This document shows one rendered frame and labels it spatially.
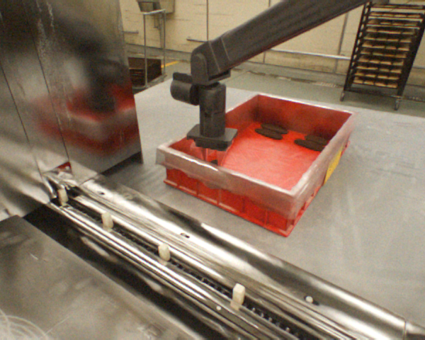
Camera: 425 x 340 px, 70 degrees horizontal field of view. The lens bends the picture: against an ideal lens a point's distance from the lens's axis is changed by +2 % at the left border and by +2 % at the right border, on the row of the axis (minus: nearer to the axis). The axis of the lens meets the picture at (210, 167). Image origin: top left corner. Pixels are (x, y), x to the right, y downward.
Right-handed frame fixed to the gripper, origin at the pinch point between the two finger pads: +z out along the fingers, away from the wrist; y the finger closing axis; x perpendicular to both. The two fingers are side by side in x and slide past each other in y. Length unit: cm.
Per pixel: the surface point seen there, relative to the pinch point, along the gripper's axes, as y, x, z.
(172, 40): 252, -490, 62
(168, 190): 7.9, 8.0, 3.7
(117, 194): 14.4, 17.5, -0.5
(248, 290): -15.9, 29.4, 0.8
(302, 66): 7, -428, 77
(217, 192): -4.8, 10.3, -0.8
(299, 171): -19.7, -10.2, 3.3
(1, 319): 9.3, 46.7, -4.8
